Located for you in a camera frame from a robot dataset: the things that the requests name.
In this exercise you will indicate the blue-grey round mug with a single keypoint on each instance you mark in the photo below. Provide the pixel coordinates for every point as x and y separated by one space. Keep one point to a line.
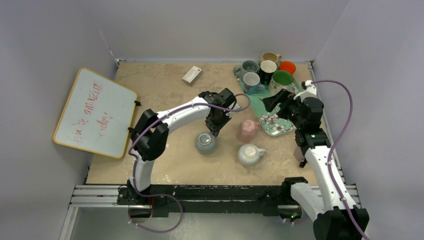
205 143

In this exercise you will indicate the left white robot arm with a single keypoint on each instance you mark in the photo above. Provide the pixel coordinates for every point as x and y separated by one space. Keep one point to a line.
150 135

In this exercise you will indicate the whiteboard with red writing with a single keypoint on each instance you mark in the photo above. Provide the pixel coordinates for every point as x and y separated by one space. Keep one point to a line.
97 115

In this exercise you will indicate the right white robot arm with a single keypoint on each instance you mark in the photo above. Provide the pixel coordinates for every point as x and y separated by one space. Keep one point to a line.
335 214

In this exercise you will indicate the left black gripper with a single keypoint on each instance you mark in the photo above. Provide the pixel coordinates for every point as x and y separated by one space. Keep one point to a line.
215 128

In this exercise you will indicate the blue mug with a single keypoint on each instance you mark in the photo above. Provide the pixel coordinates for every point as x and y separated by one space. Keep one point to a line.
251 83

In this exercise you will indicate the cream white mug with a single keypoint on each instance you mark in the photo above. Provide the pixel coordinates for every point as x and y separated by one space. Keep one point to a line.
280 79

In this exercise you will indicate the black base frame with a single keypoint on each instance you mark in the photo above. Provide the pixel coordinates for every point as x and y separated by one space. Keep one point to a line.
163 199

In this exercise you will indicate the pale speckled mug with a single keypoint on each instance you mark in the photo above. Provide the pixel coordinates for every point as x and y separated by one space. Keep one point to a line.
249 155

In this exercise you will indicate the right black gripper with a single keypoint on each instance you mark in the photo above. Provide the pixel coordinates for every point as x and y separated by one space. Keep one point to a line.
282 104

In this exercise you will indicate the mauve mug with black handle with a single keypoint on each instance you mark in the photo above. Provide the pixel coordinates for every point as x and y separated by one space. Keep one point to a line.
297 153

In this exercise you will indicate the tan brown round mug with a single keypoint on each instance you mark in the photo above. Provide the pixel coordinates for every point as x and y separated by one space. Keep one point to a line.
271 56

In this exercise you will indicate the white red small box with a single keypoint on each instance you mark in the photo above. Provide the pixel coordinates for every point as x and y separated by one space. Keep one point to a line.
192 75

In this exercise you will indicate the grey mug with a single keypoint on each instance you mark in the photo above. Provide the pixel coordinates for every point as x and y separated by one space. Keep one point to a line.
248 66

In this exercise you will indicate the pink faceted mug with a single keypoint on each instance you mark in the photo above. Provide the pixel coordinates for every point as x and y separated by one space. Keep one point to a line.
247 131

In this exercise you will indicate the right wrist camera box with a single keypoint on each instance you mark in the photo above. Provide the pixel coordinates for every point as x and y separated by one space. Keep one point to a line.
309 90

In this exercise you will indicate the green floral tray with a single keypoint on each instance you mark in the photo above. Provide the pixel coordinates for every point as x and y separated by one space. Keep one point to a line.
272 125

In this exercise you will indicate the orange mug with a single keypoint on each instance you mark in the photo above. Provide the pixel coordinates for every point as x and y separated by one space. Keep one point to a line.
287 66

